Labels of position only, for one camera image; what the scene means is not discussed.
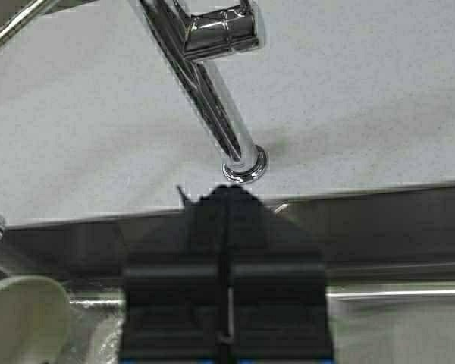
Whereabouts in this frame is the chrome kitchen faucet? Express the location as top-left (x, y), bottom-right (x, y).
top-left (0, 0), bottom-right (268, 249)

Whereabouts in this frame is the white frying pan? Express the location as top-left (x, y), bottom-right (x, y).
top-left (0, 275), bottom-right (71, 363)

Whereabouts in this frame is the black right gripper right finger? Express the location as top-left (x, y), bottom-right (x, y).
top-left (227, 187), bottom-right (333, 362)

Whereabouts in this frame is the stainless steel double sink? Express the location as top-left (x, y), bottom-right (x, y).
top-left (0, 187), bottom-right (455, 363)

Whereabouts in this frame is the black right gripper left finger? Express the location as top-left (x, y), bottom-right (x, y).
top-left (119, 186), bottom-right (230, 363)

